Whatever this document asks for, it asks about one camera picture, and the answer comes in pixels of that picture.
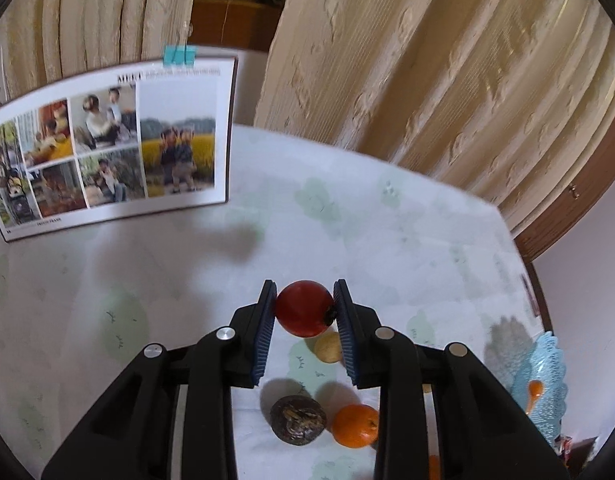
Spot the narrow beige curtain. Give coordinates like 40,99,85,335
0,0,201,98

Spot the dark brown round fruit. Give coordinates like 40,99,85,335
270,395,328,444

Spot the red round tomato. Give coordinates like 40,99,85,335
275,280,337,338

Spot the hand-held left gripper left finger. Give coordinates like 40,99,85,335
42,280,278,480

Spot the pale green printed tablecloth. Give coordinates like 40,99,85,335
0,125,553,480

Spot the wide beige curtain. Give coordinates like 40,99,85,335
254,0,615,223

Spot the light blue plastic basket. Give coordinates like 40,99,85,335
510,331,569,453

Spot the photo collage poster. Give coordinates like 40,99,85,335
0,56,238,243

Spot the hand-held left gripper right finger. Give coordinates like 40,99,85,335
332,278,571,480

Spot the wooden door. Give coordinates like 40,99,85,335
512,115,615,261

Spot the tan round fruit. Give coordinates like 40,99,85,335
315,332,344,364

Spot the wooden cabinet behind curtains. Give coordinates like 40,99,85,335
190,0,288,53

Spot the orange tangerine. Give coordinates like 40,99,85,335
331,404,381,448

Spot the dark box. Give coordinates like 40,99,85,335
557,435,599,471

